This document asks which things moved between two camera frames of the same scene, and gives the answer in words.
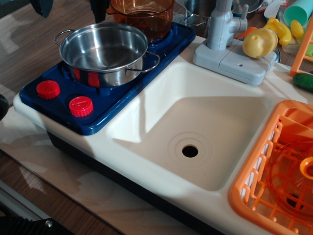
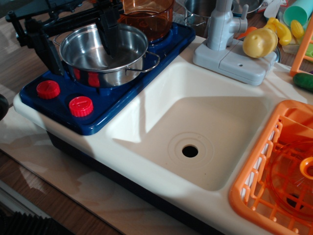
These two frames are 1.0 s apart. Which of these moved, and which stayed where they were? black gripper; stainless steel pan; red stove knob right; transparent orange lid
Moved: black gripper
Stayed: transparent orange lid; red stove knob right; stainless steel pan
